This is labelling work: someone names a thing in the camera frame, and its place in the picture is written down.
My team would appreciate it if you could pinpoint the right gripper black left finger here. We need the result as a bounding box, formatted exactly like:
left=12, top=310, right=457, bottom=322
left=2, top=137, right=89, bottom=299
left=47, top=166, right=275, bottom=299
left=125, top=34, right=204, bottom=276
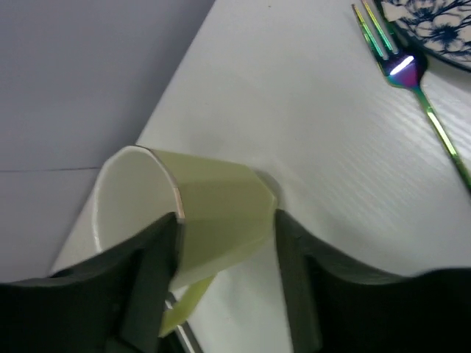
left=1, top=213, right=180, bottom=352

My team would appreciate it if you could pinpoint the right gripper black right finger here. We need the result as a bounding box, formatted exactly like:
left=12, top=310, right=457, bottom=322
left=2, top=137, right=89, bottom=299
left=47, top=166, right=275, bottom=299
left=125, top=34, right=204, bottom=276
left=275, top=210, right=470, bottom=352

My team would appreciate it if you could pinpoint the pale yellow cup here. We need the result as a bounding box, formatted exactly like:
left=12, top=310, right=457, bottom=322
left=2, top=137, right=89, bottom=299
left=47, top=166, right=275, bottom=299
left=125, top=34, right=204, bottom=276
left=92, top=146, right=277, bottom=335

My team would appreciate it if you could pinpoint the blue white patterned plate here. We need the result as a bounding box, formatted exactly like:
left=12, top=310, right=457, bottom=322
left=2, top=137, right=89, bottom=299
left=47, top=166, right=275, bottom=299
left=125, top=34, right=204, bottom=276
left=375, top=0, right=470, bottom=72

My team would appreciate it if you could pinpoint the iridescent green fork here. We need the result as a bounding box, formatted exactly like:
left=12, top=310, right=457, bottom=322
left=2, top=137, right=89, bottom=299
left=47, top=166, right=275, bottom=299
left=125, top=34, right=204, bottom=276
left=351, top=1, right=470, bottom=191

